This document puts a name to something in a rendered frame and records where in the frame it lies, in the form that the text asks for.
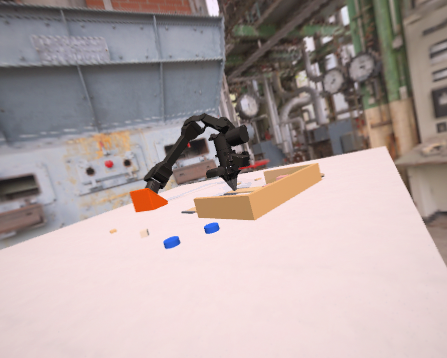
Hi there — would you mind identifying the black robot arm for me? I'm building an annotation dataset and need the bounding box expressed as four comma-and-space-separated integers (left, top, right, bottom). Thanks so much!
144, 113, 250, 194

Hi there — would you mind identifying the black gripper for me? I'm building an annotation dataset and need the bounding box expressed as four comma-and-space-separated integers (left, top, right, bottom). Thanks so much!
206, 148, 242, 182

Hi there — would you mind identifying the blue short cylinder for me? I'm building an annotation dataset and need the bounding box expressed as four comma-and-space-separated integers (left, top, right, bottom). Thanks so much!
163, 236, 180, 249
204, 222, 220, 234

